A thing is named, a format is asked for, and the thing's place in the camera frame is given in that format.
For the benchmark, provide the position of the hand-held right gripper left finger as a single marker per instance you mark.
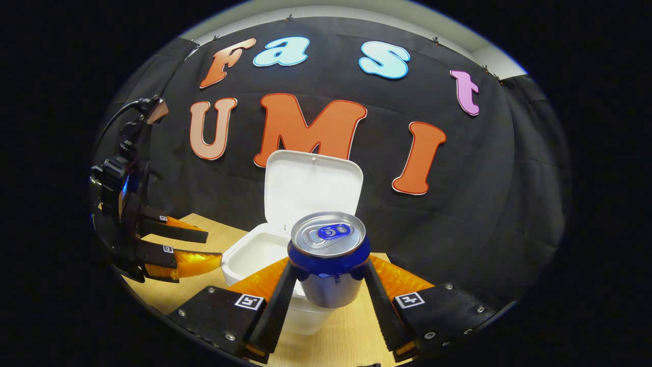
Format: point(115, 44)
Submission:
point(272, 311)

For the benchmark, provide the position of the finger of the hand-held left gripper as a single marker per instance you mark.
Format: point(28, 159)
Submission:
point(168, 260)
point(173, 230)

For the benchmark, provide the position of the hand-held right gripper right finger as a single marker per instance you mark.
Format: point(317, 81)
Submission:
point(379, 306)

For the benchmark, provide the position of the blue silver pop can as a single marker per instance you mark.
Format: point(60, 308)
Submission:
point(328, 265)

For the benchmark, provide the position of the white desktop garbage bin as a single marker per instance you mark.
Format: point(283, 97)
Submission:
point(305, 188)

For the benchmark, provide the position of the wooden desktop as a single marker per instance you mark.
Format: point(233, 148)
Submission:
point(346, 341)

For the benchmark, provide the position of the black backdrop cloth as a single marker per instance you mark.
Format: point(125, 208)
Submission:
point(458, 204)

